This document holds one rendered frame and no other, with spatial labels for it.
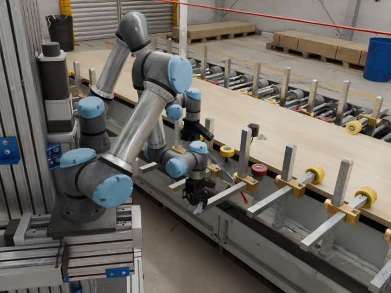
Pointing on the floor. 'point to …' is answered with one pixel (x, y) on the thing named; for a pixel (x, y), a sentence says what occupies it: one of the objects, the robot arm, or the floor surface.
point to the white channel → (182, 29)
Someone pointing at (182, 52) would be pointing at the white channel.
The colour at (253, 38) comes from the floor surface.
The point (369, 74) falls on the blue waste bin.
